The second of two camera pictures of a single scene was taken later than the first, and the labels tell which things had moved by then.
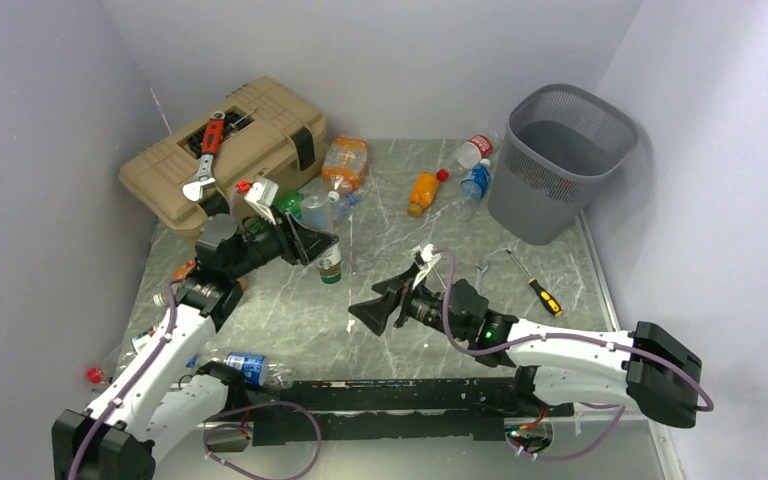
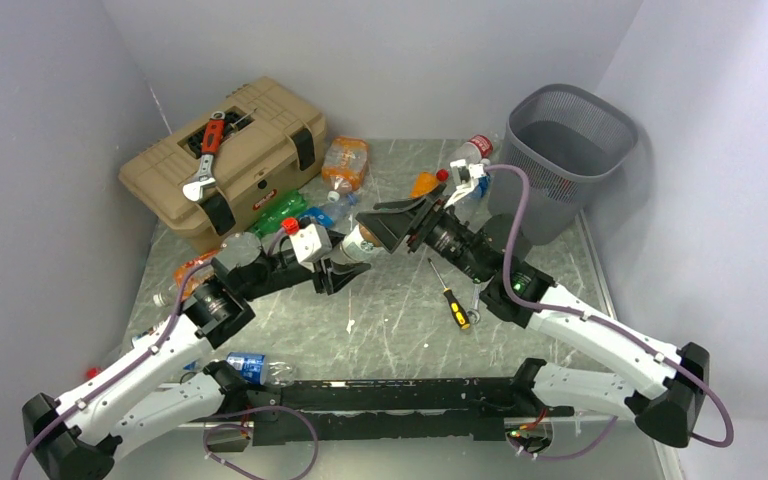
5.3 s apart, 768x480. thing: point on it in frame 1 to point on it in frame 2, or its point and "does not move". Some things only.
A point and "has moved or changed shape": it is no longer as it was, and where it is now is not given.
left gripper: x=299 y=244 to x=336 y=275
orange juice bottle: x=423 y=191 does not move
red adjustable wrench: x=213 y=134 does not move
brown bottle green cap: x=330 y=266 has moved or changed shape
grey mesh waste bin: x=560 y=140 does not move
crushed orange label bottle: x=179 y=272 does not move
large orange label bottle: x=345 y=164 does not move
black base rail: x=285 y=411 does not move
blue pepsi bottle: x=258 y=370 does not move
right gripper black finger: x=392 y=286 to x=411 y=204
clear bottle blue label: x=343 y=203 has moved or changed shape
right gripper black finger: x=375 y=312 to x=392 y=228
